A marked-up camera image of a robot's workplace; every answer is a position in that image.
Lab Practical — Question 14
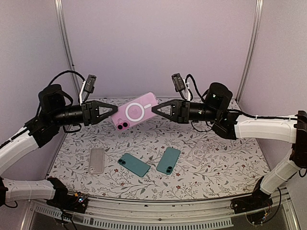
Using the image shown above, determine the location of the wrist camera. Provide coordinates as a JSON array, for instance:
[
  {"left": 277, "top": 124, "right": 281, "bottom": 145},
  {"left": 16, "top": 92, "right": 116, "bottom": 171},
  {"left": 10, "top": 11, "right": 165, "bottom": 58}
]
[
  {"left": 171, "top": 73, "right": 193, "bottom": 101},
  {"left": 79, "top": 74, "right": 97, "bottom": 105}
]

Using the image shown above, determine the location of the aluminium frame post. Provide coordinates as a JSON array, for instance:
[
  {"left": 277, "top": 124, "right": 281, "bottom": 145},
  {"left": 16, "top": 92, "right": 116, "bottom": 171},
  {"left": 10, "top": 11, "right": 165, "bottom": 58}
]
[
  {"left": 236, "top": 0, "right": 264, "bottom": 104},
  {"left": 54, "top": 0, "right": 81, "bottom": 92}
]

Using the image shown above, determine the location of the front aluminium rail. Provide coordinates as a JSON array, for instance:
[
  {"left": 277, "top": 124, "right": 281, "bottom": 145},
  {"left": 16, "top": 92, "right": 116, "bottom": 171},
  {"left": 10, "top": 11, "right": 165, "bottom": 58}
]
[{"left": 21, "top": 187, "right": 301, "bottom": 230}]

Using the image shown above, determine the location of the blue phone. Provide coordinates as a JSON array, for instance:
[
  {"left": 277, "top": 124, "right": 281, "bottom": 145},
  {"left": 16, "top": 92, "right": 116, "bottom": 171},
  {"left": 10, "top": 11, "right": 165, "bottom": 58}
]
[{"left": 156, "top": 147, "right": 181, "bottom": 175}]

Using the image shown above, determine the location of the aluminium frame post back right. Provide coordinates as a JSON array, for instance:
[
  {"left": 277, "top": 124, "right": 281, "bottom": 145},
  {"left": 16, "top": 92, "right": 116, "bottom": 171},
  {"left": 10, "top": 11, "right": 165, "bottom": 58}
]
[{"left": 236, "top": 0, "right": 264, "bottom": 104}]

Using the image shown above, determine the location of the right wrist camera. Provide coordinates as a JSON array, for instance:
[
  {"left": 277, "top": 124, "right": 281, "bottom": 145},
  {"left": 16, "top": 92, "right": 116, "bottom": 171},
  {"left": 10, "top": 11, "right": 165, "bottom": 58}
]
[{"left": 171, "top": 73, "right": 193, "bottom": 101}]

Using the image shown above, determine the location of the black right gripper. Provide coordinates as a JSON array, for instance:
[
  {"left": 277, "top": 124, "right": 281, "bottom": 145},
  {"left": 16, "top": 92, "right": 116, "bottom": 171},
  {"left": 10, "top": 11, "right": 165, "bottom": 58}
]
[{"left": 152, "top": 99, "right": 220, "bottom": 124}]

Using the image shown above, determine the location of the purple phone with ring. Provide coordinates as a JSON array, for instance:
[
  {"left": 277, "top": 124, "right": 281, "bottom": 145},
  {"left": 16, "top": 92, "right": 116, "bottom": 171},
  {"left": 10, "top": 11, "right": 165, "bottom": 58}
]
[{"left": 111, "top": 92, "right": 158, "bottom": 131}]

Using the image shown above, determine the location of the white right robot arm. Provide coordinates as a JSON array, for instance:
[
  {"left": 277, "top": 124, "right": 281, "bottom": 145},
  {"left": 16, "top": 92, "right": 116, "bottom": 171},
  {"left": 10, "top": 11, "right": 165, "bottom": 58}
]
[{"left": 152, "top": 82, "right": 307, "bottom": 209}]

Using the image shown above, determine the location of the aluminium frame post back left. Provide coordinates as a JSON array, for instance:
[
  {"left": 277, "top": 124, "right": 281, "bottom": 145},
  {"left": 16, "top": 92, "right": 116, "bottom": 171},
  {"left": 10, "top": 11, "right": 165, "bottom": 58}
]
[{"left": 54, "top": 0, "right": 81, "bottom": 92}]

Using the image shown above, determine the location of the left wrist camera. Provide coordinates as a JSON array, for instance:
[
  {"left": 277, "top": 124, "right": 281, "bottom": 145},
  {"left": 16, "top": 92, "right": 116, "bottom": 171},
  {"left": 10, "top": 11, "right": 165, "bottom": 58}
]
[{"left": 79, "top": 74, "right": 97, "bottom": 105}]

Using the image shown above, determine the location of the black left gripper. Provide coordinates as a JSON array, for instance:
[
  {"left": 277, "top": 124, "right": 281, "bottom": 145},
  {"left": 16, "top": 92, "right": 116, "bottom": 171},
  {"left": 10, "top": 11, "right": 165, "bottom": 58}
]
[{"left": 51, "top": 100, "right": 118, "bottom": 126}]

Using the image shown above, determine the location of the floral patterned table mat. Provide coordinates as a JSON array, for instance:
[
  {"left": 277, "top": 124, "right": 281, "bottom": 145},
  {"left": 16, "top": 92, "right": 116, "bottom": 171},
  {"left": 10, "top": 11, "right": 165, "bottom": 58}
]
[{"left": 49, "top": 116, "right": 269, "bottom": 200}]

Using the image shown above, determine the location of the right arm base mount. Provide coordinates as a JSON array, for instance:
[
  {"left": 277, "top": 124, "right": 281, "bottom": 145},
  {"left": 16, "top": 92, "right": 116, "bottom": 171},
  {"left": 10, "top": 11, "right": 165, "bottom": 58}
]
[{"left": 230, "top": 177, "right": 273, "bottom": 214}]

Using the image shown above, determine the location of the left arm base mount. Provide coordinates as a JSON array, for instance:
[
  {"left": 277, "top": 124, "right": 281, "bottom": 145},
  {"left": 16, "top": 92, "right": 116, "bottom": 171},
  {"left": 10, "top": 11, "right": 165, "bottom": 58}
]
[{"left": 46, "top": 178, "right": 88, "bottom": 214}]

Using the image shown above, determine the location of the clear phone case with ring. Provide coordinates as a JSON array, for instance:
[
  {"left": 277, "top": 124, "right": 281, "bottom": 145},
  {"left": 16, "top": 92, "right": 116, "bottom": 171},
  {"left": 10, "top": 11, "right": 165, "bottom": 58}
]
[{"left": 185, "top": 141, "right": 209, "bottom": 167}]

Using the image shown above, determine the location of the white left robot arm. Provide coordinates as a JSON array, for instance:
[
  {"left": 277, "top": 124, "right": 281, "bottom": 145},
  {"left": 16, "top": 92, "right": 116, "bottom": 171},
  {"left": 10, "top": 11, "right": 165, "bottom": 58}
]
[{"left": 0, "top": 84, "right": 118, "bottom": 208}]

